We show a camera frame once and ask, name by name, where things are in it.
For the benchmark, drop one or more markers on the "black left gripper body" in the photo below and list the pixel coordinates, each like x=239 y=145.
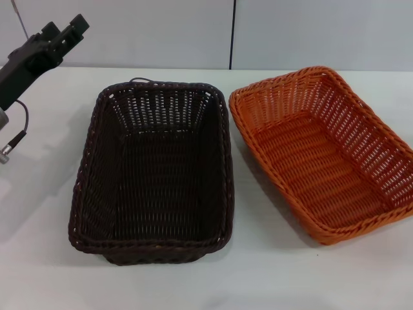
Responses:
x=19 y=74

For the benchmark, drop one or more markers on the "thin grey rod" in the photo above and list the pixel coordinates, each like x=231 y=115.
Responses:
x=20 y=17

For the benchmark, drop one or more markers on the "orange wicker basket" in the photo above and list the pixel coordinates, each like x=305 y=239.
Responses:
x=322 y=168

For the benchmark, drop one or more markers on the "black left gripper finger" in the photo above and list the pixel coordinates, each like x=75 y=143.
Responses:
x=79 y=25
x=50 y=27

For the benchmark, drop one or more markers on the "dark brown wicker basket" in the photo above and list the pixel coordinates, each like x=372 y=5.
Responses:
x=155 y=193

